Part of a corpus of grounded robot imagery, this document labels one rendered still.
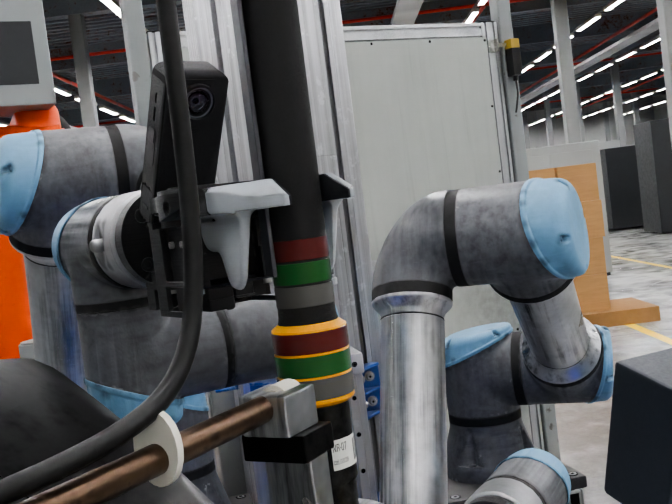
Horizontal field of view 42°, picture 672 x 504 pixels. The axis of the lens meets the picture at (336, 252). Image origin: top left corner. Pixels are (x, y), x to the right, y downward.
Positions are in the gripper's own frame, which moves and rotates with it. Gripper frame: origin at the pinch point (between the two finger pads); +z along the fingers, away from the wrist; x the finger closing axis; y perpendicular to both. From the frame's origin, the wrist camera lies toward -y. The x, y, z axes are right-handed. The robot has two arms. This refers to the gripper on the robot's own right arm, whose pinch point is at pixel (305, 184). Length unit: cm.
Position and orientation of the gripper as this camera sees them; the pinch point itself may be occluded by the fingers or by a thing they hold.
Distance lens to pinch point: 48.1
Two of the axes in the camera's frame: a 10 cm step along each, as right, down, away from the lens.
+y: 1.3, 9.9, 0.5
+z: 5.7, -0.3, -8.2
